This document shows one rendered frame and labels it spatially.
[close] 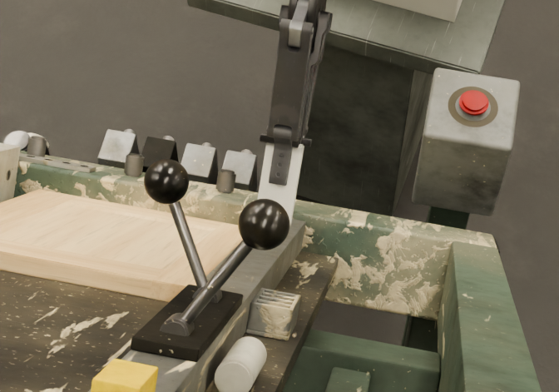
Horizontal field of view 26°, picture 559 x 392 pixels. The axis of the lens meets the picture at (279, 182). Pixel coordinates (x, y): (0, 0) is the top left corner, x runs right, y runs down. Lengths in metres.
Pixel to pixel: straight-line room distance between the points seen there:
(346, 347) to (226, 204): 0.38
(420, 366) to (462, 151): 0.47
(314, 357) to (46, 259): 0.29
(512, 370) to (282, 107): 0.27
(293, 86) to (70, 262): 0.38
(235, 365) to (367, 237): 0.67
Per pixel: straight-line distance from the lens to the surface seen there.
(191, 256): 1.02
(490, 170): 1.69
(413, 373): 1.26
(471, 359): 0.98
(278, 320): 1.13
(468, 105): 1.66
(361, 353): 1.27
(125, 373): 0.76
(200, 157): 1.81
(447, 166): 1.69
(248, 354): 0.96
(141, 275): 1.22
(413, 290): 1.59
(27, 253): 1.25
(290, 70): 0.95
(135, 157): 1.67
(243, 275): 1.19
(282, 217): 0.87
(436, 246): 1.58
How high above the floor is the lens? 2.27
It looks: 58 degrees down
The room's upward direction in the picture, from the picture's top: straight up
